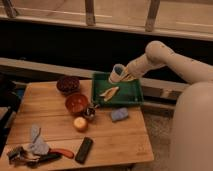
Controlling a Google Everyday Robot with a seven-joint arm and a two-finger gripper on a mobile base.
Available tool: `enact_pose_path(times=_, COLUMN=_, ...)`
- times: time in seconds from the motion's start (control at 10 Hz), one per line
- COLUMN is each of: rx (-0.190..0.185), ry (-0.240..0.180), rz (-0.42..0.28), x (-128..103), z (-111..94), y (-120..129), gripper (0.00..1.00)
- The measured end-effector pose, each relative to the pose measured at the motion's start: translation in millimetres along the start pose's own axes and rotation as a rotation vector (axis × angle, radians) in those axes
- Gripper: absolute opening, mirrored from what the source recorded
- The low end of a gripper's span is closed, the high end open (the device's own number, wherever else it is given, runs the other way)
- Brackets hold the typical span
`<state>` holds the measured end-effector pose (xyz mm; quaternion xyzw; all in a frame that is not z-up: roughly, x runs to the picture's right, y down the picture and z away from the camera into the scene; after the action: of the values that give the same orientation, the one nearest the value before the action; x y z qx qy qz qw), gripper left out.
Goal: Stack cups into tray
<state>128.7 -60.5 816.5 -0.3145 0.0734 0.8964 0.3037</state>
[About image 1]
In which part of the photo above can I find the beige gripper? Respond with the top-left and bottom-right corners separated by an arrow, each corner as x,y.
121,67 -> 135,82

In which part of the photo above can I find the white blue cup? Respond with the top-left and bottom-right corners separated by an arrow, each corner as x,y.
108,64 -> 125,84

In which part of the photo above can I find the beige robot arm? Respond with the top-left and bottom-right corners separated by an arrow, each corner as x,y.
126,41 -> 213,171

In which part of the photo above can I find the beige object in tray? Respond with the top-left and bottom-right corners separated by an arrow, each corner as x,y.
101,87 -> 119,101

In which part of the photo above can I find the blue grey sponge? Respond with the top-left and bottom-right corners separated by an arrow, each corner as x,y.
110,108 -> 129,122

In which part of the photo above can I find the small metal cup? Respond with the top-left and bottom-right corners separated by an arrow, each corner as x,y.
83,107 -> 95,121

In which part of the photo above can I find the orange brown bowl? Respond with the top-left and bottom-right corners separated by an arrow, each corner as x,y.
65,93 -> 89,115

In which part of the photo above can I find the dark brown bowl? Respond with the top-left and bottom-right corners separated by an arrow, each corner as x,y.
56,76 -> 80,95

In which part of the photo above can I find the yellow apple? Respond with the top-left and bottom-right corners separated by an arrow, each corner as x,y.
73,117 -> 88,132

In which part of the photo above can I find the black remote control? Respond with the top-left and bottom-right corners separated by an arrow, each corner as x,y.
75,137 -> 93,164

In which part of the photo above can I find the grey blue cloth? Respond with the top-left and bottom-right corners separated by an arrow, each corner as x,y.
28,125 -> 49,155

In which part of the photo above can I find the red handled tool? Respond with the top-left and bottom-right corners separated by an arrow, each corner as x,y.
49,148 -> 74,159

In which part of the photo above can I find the black handled utensil pile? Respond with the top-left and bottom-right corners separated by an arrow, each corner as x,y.
7,146 -> 62,168

